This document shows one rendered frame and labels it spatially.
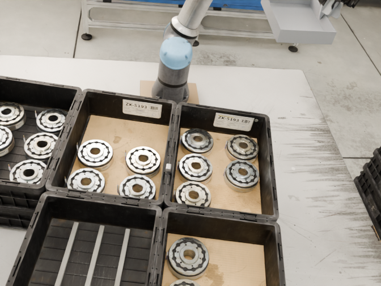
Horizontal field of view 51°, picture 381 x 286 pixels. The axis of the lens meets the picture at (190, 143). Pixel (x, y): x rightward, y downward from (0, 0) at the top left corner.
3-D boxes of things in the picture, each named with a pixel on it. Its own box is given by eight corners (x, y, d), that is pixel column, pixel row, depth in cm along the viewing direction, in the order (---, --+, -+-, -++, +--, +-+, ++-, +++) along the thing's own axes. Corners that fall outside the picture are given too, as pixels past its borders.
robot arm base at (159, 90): (149, 83, 163) (151, 63, 155) (185, 83, 166) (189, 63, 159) (153, 108, 153) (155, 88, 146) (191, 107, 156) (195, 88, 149)
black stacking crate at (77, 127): (86, 115, 134) (84, 89, 126) (173, 127, 136) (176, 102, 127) (50, 215, 107) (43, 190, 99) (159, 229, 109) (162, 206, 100)
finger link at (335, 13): (326, 27, 143) (342, 4, 137) (320, 18, 147) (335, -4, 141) (333, 29, 145) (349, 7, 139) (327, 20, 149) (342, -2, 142)
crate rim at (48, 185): (84, 93, 127) (83, 87, 126) (176, 106, 129) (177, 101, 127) (44, 195, 100) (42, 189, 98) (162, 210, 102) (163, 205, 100)
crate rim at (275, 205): (176, 106, 129) (177, 101, 127) (267, 120, 130) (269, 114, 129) (162, 210, 102) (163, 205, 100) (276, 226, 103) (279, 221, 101)
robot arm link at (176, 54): (155, 82, 148) (159, 52, 138) (159, 61, 157) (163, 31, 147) (187, 87, 149) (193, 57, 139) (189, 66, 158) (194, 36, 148)
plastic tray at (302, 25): (260, 2, 155) (263, -10, 151) (309, 5, 157) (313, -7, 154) (276, 42, 137) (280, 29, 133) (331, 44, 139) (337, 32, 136)
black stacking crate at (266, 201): (174, 127, 136) (177, 102, 127) (259, 139, 137) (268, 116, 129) (160, 229, 109) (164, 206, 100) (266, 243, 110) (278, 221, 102)
